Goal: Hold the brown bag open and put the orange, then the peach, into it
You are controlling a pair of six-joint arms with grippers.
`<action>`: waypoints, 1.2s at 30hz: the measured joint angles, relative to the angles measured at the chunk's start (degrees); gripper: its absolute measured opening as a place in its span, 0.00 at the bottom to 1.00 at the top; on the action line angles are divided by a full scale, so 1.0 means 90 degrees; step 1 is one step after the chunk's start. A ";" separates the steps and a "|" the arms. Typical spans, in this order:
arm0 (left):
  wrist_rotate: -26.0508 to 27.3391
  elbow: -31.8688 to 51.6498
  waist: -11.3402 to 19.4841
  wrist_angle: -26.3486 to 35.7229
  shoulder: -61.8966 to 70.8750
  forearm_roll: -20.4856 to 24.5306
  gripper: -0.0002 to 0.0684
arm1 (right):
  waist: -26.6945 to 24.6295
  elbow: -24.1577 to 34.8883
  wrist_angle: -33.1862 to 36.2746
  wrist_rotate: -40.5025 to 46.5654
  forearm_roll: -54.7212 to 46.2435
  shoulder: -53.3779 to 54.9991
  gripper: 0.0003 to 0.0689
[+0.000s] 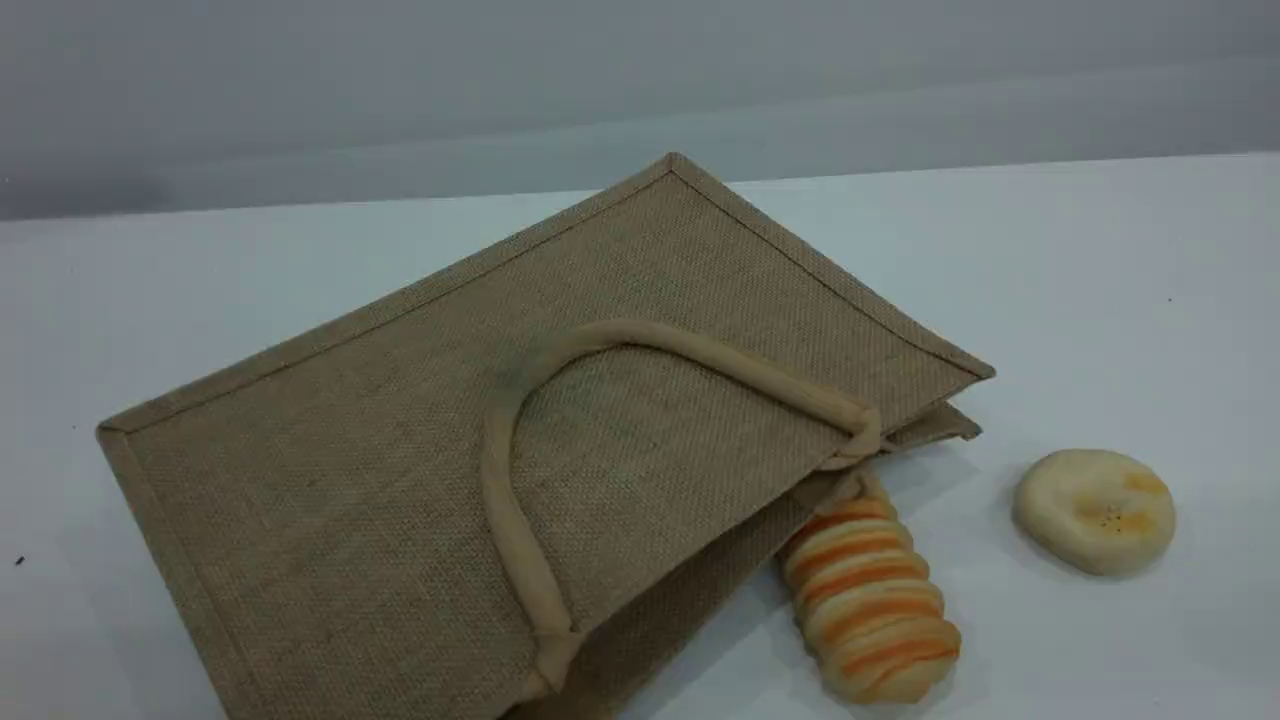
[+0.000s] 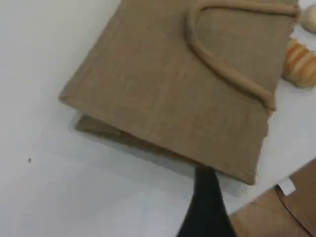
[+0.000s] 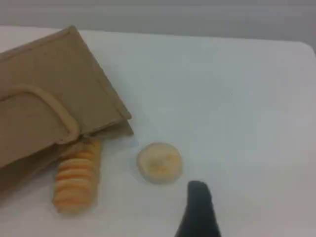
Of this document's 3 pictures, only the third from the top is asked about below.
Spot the pale yellow banana slice toy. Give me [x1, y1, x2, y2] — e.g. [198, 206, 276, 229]
[136, 142, 184, 185]

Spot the orange striped toy bread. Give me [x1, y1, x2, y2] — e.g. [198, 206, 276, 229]
[52, 137, 103, 215]

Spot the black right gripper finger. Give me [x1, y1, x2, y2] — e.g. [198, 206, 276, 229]
[174, 180, 222, 237]

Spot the brown jute bag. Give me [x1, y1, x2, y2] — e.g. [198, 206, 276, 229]
[0, 24, 135, 196]

